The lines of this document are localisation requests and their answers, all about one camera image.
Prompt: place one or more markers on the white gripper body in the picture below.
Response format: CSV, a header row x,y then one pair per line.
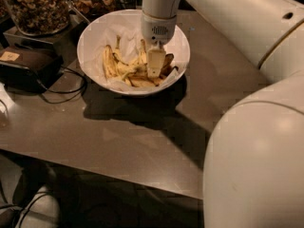
x,y
157,28

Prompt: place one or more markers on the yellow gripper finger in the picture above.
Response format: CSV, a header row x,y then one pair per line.
x,y
155,60

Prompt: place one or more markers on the spotted top banana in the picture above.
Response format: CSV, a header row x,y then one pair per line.
x,y
138,69

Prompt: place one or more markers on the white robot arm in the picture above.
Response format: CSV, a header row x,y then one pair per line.
x,y
253,174

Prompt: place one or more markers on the bottom yellow banana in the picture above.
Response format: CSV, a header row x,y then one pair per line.
x,y
140,82

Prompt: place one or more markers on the yellow banana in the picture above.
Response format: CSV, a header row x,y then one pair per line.
x,y
109,62
140,82

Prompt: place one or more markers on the white bowl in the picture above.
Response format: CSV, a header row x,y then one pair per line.
x,y
126,22

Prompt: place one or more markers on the left yellow banana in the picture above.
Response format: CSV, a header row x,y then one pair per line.
x,y
109,62

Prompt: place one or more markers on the white paper bowl liner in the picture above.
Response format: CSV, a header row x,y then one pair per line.
x,y
120,32

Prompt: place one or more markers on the metal tray stand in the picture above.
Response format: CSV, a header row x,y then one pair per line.
x,y
64,43

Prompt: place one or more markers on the glass jar of nuts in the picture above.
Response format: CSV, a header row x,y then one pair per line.
x,y
38,17

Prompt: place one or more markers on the black brown card terminal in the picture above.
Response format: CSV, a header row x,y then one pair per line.
x,y
30,70

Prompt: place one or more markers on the white stool seat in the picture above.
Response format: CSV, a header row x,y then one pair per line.
x,y
43,211

